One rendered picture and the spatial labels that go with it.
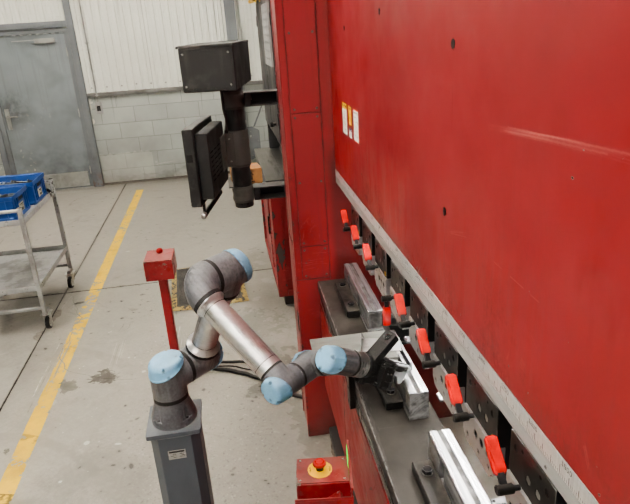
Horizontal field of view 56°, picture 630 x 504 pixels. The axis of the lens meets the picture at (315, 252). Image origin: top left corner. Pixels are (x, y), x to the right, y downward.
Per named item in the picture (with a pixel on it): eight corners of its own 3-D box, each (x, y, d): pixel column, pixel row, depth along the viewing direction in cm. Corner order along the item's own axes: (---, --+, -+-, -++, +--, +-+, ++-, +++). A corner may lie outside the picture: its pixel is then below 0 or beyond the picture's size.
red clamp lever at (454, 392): (443, 373, 121) (455, 421, 116) (462, 371, 122) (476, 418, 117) (441, 376, 123) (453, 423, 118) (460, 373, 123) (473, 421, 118)
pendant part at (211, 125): (209, 183, 317) (200, 115, 304) (231, 182, 316) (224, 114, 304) (190, 208, 275) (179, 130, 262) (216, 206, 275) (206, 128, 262)
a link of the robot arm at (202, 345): (167, 367, 208) (198, 252, 175) (200, 348, 219) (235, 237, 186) (189, 390, 204) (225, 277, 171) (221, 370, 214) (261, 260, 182)
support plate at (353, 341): (309, 341, 203) (309, 339, 202) (384, 332, 206) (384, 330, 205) (317, 369, 186) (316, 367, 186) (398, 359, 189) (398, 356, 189)
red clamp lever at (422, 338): (414, 327, 140) (424, 367, 135) (431, 325, 140) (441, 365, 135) (413, 330, 141) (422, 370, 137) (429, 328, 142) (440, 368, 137)
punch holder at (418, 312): (408, 341, 163) (408, 286, 157) (438, 337, 163) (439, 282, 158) (426, 370, 149) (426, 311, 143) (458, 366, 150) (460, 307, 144)
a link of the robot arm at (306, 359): (278, 363, 168) (304, 360, 161) (303, 346, 176) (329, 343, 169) (288, 388, 169) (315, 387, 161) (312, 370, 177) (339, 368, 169)
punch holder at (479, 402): (462, 433, 125) (465, 366, 120) (501, 428, 126) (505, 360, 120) (492, 484, 111) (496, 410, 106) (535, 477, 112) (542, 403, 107)
